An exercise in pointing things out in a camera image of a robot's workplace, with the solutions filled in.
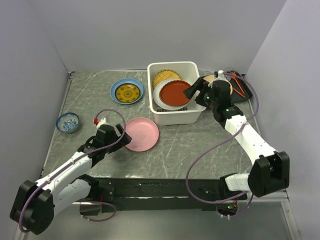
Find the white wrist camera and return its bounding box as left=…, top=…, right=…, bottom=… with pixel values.
left=93, top=117, right=108, bottom=129
left=213, top=70, right=228, bottom=82

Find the pink plate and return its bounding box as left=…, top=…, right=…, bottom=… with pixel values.
left=125, top=117, right=160, bottom=152

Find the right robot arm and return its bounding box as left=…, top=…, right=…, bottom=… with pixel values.
left=184, top=76, right=290, bottom=199

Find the clear plastic cup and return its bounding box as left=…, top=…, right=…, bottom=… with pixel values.
left=224, top=67, right=236, bottom=77

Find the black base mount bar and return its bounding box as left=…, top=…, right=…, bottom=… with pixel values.
left=80, top=174, right=237, bottom=211

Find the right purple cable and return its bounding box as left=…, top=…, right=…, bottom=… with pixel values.
left=185, top=71, right=260, bottom=218

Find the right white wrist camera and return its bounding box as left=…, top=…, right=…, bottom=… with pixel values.
left=213, top=70, right=228, bottom=82

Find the blue white small bowl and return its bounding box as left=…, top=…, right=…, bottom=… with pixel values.
left=55, top=112, right=80, bottom=133

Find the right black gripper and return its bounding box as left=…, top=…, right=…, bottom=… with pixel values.
left=183, top=77, right=219, bottom=109

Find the white plastic bin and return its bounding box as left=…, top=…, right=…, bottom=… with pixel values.
left=147, top=61, right=206, bottom=126

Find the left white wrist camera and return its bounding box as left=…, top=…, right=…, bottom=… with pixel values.
left=93, top=117, right=108, bottom=129

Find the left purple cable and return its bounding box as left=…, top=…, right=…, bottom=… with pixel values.
left=18, top=108, right=127, bottom=233

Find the beige bird pattern plate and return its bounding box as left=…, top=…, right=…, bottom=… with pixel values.
left=203, top=74, right=233, bottom=95

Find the red round plate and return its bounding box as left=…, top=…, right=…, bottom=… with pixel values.
left=159, top=80, right=191, bottom=107

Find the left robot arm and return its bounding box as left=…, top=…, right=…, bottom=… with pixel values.
left=9, top=124, right=132, bottom=235

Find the purple cable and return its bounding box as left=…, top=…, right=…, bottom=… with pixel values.
left=185, top=71, right=260, bottom=218
left=18, top=108, right=127, bottom=233

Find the orange plastic spoon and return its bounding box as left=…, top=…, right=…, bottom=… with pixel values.
left=231, top=73, right=245, bottom=95

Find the orange plastic fork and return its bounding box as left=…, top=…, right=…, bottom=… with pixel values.
left=233, top=88, right=245, bottom=98

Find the round bamboo mat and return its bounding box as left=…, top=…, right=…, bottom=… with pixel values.
left=152, top=69, right=182, bottom=89

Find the white plate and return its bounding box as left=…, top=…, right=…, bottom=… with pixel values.
left=152, top=79, right=190, bottom=111

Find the black tray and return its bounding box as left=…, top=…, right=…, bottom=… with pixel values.
left=224, top=72, right=253, bottom=104

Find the blue yellow pattern plate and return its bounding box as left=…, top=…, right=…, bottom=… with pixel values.
left=110, top=78, right=144, bottom=105

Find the aluminium rail frame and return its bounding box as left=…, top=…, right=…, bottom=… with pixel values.
left=23, top=181, right=291, bottom=206

